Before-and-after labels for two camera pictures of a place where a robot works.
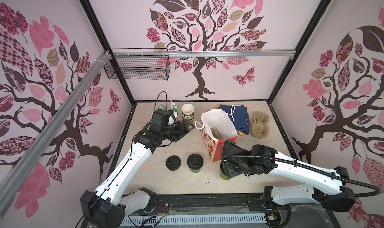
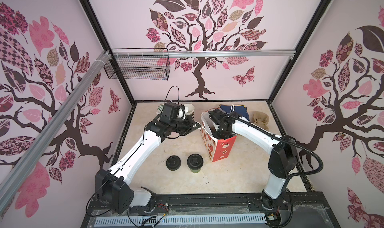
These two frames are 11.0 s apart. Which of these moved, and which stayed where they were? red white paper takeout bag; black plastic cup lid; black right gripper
Moved: black right gripper
Stayed: black plastic cup lid; red white paper takeout bag
